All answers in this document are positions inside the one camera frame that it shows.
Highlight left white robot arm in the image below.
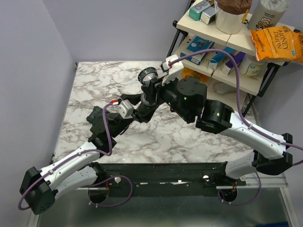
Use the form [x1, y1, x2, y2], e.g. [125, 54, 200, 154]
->
[18, 93, 163, 215]

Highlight orange honey dijon chip bag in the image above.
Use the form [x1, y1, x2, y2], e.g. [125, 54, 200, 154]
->
[250, 26, 303, 63]

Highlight blue white carton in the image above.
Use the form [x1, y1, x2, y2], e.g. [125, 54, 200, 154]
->
[207, 47, 235, 70]

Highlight grey cylindrical canister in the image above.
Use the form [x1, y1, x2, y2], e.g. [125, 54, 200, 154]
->
[248, 0, 289, 31]

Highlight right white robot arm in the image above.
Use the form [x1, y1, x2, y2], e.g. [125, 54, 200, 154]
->
[140, 77, 293, 185]

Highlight clear plastic pipe fitting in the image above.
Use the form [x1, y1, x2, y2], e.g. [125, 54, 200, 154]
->
[138, 67, 158, 105]

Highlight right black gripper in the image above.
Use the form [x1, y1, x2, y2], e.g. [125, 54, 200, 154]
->
[140, 72, 191, 123]

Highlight cream tiered shelf rack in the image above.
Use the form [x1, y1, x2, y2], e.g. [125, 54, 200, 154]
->
[167, 0, 288, 114]

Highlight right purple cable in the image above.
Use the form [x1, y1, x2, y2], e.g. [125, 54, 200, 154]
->
[169, 48, 303, 206]

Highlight white round container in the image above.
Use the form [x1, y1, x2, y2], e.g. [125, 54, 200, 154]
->
[239, 54, 267, 77]

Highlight silver small box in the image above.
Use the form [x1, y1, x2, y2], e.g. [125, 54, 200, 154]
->
[200, 7, 216, 25]

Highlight orange snack bag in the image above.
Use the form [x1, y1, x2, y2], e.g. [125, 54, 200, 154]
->
[182, 67, 209, 83]

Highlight blue product box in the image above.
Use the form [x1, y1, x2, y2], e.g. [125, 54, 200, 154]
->
[180, 36, 214, 65]

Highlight aluminium frame rail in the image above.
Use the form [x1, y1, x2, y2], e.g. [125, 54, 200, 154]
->
[37, 168, 290, 190]

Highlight teal green box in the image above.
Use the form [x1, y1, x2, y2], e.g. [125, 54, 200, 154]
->
[188, 0, 211, 21]

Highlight white tub brown lid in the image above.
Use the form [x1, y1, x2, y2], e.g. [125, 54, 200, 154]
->
[214, 0, 252, 35]

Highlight purple white carton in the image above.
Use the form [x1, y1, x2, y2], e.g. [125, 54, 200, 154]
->
[222, 52, 246, 75]

